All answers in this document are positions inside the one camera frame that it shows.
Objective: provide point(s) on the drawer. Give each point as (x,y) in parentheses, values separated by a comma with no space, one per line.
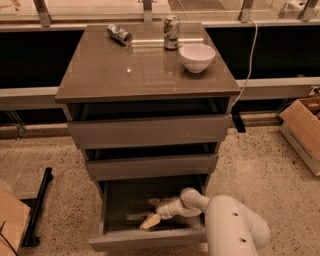
(151,161)
(122,197)
(150,123)

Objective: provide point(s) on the black metal bar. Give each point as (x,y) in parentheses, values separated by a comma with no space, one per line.
(35,204)

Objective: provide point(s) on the wooden board left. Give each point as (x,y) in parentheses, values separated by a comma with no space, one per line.
(14,216)

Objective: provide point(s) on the bottom drawer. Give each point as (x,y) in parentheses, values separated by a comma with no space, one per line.
(122,197)

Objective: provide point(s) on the lying silver soda can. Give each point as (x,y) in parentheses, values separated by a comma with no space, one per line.
(119,34)

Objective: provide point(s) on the clear plastic water bottle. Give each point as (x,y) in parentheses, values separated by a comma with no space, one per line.
(138,217)

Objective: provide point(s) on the grey drawer cabinet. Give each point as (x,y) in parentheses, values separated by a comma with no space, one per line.
(102,71)

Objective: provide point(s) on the middle drawer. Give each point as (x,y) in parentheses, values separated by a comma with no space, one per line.
(151,161)

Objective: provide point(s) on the white ceramic bowl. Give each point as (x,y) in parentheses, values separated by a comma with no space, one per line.
(196,57)

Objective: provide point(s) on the upright green soda can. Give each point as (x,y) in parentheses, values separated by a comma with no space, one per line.
(171,32)

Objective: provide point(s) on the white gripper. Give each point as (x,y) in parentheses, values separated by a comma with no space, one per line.
(165,209)

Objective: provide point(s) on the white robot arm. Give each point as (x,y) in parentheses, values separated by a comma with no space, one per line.
(232,229)

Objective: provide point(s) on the brown cardboard box right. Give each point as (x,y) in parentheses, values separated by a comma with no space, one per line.
(301,127)

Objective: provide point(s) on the top drawer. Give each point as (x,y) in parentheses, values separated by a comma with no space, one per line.
(150,123)

